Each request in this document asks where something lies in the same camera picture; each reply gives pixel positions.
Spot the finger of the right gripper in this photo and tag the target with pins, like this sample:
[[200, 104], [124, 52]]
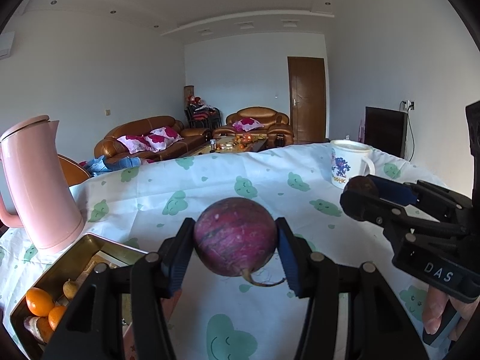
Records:
[[369, 208]]

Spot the stacked dark chairs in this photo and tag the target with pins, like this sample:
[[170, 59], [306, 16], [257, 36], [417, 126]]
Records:
[[201, 115]]

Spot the white tablecloth green clouds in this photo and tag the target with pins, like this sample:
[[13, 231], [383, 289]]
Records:
[[141, 207]]

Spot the black television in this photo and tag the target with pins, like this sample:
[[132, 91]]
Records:
[[386, 130]]

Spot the coffee table with fruits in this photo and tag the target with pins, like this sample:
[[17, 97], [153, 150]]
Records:
[[229, 144]]

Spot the person's right hand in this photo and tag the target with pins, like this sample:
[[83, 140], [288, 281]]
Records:
[[435, 304]]

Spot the brown leather long sofa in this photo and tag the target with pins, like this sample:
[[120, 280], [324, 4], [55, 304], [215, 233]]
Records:
[[113, 151]]

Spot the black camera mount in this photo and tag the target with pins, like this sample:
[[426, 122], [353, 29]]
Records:
[[472, 113]]

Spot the orange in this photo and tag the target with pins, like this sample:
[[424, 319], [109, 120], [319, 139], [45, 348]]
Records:
[[39, 302], [55, 315]]

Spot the brown leather chair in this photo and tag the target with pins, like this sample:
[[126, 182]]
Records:
[[74, 173]]

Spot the small yellow-brown potato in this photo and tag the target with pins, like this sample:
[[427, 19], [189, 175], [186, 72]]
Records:
[[70, 289]]

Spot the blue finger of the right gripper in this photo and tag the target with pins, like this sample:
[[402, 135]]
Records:
[[392, 192]]

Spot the pink floral cushion on sofa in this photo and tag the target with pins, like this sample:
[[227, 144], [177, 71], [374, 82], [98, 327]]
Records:
[[155, 141]]

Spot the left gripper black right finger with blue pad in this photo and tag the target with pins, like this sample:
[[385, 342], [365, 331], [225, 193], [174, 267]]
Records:
[[378, 327]]

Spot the white cartoon mug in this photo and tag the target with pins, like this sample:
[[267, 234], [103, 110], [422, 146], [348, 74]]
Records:
[[350, 159]]

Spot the brown wooden door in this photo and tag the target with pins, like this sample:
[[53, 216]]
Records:
[[307, 97]]

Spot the pink electric kettle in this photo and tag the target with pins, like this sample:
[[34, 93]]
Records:
[[44, 205]]

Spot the pink metal tin box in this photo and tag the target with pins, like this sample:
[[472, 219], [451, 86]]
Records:
[[68, 265]]

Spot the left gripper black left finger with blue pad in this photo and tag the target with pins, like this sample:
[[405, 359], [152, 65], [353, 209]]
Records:
[[91, 327]]

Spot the white air conditioner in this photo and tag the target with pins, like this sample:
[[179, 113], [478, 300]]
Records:
[[6, 43]]

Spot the dark brown passion fruit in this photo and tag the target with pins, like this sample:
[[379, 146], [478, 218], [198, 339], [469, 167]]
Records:
[[362, 185]]

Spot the brown leather armchair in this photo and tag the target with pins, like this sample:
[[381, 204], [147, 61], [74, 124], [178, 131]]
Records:
[[261, 122]]

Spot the purple round radish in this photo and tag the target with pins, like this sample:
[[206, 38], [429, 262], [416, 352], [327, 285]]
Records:
[[236, 237]]

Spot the pink floral cushion on armchair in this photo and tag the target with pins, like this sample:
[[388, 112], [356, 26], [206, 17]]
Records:
[[246, 125]]

